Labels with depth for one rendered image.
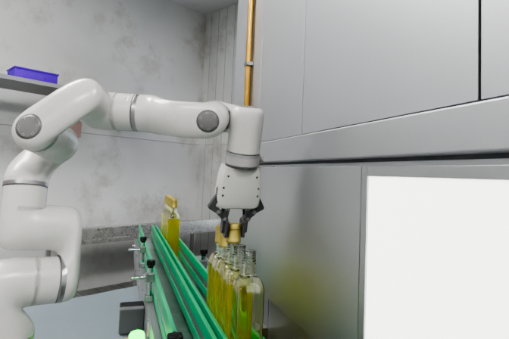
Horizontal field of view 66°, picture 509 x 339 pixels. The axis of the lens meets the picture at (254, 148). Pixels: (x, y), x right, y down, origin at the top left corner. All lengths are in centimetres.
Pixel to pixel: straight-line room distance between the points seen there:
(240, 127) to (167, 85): 379
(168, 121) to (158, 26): 392
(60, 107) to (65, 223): 25
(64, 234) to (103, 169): 326
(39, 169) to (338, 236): 63
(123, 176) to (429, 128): 388
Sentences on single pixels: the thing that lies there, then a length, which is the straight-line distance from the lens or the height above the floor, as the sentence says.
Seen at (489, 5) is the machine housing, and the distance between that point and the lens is 58.
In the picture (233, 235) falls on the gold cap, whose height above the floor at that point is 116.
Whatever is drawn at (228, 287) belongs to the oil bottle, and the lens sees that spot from 88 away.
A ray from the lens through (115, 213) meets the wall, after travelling 427.
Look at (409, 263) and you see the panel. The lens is 60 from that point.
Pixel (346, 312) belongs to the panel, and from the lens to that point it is 74.
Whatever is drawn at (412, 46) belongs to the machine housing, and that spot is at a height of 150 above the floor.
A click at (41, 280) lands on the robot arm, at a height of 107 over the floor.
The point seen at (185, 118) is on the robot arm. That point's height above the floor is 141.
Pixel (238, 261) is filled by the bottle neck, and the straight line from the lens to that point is 88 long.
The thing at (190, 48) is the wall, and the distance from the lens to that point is 491.
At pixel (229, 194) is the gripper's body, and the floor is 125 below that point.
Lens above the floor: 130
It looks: 4 degrees up
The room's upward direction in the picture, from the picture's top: 2 degrees clockwise
